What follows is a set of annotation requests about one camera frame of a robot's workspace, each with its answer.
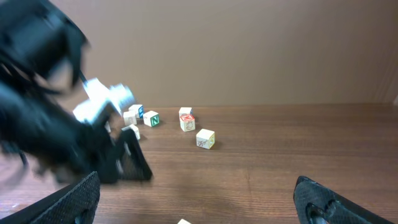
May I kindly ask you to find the green-edged centre right block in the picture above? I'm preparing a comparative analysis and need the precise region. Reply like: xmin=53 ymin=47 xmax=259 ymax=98
xmin=129 ymin=104 xmax=144 ymax=119

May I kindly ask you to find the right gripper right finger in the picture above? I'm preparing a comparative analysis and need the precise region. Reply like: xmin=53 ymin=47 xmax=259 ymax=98
xmin=293 ymin=175 xmax=392 ymax=224

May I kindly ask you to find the green picture wooden block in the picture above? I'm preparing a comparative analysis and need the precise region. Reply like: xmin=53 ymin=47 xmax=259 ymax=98
xmin=121 ymin=124 xmax=141 ymax=140

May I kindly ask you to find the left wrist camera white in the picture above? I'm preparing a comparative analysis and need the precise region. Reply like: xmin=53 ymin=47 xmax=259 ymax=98
xmin=73 ymin=78 xmax=136 ymax=124

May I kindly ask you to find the plain block above M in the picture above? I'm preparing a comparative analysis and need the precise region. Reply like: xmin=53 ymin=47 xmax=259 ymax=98
xmin=178 ymin=107 xmax=193 ymax=116

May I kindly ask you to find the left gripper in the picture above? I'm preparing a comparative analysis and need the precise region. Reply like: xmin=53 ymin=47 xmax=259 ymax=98
xmin=55 ymin=126 xmax=152 ymax=184

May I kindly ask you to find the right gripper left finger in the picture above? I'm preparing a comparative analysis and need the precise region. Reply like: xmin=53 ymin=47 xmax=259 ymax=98
xmin=1 ymin=171 xmax=100 ymax=224

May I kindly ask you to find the red M wooden block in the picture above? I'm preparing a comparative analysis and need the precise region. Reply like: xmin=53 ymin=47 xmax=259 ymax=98
xmin=180 ymin=114 xmax=195 ymax=132

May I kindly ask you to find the green A wooden block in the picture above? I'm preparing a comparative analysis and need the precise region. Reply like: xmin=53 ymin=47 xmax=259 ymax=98
xmin=143 ymin=111 xmax=160 ymax=127

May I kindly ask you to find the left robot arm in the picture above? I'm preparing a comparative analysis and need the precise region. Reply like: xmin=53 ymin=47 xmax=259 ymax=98
xmin=1 ymin=1 xmax=152 ymax=184

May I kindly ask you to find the red-edged plain wooden block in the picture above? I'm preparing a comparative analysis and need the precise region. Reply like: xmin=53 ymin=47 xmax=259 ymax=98
xmin=177 ymin=219 xmax=191 ymax=224

